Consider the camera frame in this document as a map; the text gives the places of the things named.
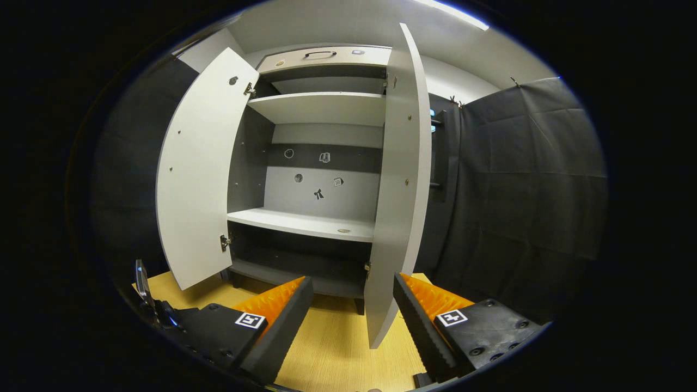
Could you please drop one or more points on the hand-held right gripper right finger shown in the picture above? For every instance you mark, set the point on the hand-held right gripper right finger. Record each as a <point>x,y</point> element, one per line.
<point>422,332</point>

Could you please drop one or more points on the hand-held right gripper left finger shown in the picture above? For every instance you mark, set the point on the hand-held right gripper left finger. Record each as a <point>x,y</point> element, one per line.
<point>286,326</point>

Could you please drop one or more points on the white cabinet door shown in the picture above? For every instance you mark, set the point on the white cabinet door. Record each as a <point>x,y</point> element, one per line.
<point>400,190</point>
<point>201,163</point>

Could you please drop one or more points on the metal door hinge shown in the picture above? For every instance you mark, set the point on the metal door hinge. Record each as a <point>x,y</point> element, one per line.
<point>225,243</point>
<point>249,90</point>

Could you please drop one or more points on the grey white cabinet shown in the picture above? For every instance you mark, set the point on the grey white cabinet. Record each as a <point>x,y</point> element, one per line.
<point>250,163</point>

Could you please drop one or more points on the white cabinet shelf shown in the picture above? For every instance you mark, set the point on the white cabinet shelf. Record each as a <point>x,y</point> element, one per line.
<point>321,109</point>

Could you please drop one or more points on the beige cabinet drawer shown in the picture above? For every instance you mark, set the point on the beige cabinet drawer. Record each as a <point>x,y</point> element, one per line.
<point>337,62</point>

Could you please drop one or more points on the long ceiling light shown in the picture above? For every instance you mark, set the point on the long ceiling light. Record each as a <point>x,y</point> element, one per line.
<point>457,13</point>

